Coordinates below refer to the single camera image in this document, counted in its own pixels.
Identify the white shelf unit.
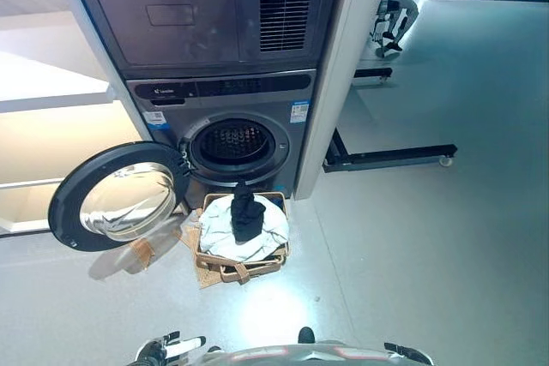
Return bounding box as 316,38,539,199
0,9,145,239

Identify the grey stacked dryer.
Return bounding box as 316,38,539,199
57,0,347,81

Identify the white and blue sticker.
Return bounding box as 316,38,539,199
142,111,169,128

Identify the robot own grey torso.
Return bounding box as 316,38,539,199
201,339,413,366

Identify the white appliance cabinet frame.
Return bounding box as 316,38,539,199
53,0,398,201

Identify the grey front-load washing machine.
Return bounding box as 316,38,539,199
124,68,318,213

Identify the blue energy label sticker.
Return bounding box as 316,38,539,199
291,99,311,125

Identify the woven wicker laundry basket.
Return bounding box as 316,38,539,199
195,192,292,285

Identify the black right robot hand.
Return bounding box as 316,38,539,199
383,342,434,366

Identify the silver humanoid robot in background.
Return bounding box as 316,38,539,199
371,0,419,58

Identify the round washing machine door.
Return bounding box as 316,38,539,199
47,141,192,253

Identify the black garment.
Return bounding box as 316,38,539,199
230,181,267,243

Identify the black wheeled table frame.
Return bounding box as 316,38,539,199
323,67,458,174

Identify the pale blue garment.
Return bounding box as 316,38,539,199
199,201,291,262

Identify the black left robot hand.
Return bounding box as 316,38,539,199
136,330,208,366

